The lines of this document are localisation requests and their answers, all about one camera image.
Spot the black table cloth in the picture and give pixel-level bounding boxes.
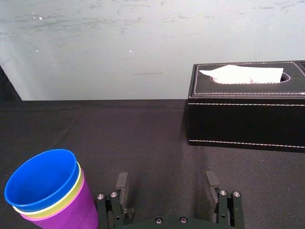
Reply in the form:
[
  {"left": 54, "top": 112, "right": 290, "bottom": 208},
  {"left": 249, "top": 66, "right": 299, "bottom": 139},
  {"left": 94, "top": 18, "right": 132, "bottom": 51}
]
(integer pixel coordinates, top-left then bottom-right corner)
[{"left": 0, "top": 99, "right": 305, "bottom": 229}]

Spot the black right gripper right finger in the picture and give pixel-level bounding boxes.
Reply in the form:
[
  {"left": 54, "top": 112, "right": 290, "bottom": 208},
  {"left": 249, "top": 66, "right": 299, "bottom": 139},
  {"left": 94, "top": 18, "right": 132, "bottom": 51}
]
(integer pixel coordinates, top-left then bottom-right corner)
[{"left": 204, "top": 170, "right": 245, "bottom": 229}]

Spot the white tissue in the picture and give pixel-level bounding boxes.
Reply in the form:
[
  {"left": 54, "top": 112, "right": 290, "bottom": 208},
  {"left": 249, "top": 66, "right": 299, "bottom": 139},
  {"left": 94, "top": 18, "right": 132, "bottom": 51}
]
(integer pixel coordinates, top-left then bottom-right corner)
[{"left": 198, "top": 64, "right": 284, "bottom": 84}]

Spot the yellow-green plastic cup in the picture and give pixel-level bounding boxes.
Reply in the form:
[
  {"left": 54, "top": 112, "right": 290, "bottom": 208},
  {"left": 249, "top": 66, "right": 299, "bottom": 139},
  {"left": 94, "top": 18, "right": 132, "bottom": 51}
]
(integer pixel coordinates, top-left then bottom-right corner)
[{"left": 12, "top": 161, "right": 85, "bottom": 219}]

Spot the blue plastic cup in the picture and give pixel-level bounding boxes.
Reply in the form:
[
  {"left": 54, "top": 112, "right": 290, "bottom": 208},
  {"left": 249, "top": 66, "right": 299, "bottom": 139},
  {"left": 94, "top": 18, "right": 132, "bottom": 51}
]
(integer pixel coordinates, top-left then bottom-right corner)
[{"left": 4, "top": 148, "right": 78, "bottom": 207}]

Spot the purple plastic cup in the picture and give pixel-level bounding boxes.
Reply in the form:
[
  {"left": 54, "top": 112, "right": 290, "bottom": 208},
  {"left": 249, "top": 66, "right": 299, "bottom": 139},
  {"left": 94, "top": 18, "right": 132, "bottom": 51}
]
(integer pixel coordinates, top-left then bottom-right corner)
[{"left": 20, "top": 179, "right": 99, "bottom": 229}]

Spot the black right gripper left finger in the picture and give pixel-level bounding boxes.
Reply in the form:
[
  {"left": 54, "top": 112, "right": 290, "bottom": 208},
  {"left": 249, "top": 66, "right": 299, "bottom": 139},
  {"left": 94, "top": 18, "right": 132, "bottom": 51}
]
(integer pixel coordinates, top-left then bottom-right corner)
[{"left": 96, "top": 172, "right": 134, "bottom": 229}]

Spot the black leather tissue box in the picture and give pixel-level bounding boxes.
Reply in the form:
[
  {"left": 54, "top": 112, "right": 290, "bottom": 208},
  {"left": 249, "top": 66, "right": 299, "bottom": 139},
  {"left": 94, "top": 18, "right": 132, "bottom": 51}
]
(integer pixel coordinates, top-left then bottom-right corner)
[{"left": 187, "top": 60, "right": 305, "bottom": 153}]

